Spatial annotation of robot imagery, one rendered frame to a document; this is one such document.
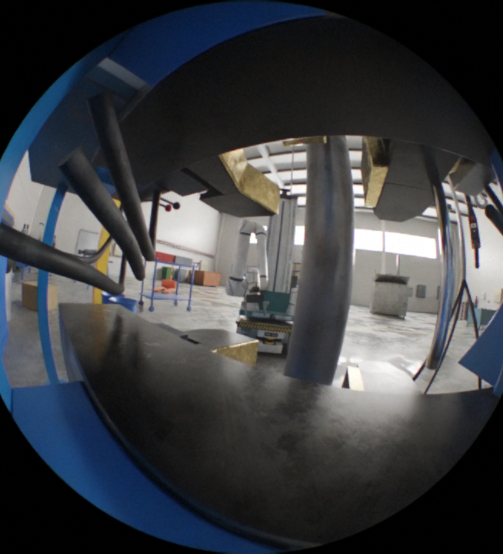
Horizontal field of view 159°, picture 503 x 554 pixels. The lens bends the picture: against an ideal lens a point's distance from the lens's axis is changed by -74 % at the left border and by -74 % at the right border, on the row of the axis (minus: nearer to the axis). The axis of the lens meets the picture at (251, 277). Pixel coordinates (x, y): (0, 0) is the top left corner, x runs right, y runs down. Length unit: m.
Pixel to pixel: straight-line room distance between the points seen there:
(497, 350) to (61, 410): 0.41
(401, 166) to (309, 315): 0.51
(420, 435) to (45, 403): 0.25
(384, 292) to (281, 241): 6.58
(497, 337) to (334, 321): 0.51
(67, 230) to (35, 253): 10.68
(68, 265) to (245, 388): 0.18
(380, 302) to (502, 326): 7.90
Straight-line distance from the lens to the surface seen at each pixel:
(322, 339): 0.64
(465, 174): 0.41
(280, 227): 2.12
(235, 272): 1.70
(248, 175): 0.48
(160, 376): 0.17
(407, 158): 0.33
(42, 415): 0.15
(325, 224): 0.66
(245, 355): 0.52
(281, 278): 2.02
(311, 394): 0.17
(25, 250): 0.16
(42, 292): 1.02
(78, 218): 10.98
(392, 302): 8.24
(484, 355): 0.32
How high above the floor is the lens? 0.69
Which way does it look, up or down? 2 degrees up
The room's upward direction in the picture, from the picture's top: 7 degrees clockwise
